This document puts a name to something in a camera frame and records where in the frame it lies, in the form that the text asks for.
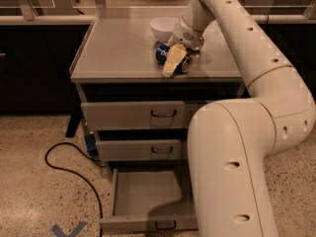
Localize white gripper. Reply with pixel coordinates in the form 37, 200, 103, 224
162, 17, 204, 77

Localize blue pepsi can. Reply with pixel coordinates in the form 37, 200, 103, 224
155, 42, 194, 75

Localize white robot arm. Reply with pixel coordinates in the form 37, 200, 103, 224
163, 0, 315, 237

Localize grey metal drawer cabinet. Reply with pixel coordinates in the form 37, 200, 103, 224
68, 6, 246, 237

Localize top drawer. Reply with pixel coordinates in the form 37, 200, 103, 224
80, 100, 211, 131

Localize drawer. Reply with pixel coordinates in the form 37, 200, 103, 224
96, 139, 187, 161
100, 166, 198, 234
80, 100, 211, 131

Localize middle drawer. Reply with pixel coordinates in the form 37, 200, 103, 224
96, 139, 187, 161

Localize bottom drawer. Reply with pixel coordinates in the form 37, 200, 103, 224
100, 166, 198, 234

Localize white bowl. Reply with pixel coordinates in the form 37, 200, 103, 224
150, 17, 177, 42

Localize blue power adapter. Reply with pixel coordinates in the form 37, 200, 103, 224
84, 134, 98, 157

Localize blue tape cross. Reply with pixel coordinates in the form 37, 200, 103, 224
50, 220, 89, 237

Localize black cable left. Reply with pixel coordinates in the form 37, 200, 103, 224
43, 142, 105, 237

